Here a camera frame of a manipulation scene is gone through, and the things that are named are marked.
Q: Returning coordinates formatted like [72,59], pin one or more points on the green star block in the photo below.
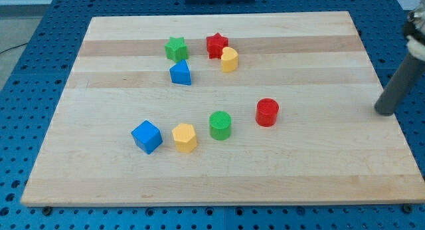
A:
[176,49]

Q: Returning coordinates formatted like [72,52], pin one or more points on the red star block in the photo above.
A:
[215,45]

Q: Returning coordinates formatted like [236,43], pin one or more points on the red cylinder block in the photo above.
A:
[266,112]

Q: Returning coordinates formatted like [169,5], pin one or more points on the blue triangle block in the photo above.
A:
[180,73]

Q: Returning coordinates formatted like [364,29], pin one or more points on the yellow hexagon block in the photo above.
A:
[185,137]

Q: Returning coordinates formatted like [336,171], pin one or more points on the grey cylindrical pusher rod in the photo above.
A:
[406,76]

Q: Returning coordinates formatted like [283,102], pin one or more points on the robot arm end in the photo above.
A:
[413,31]

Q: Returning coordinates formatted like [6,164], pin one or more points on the yellow heart block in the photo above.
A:
[229,59]

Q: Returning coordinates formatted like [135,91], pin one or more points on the green cylinder block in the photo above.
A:
[220,124]

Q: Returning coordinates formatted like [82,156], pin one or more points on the blue cube block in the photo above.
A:
[147,137]

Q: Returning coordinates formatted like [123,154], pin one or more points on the wooden board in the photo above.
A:
[327,147]

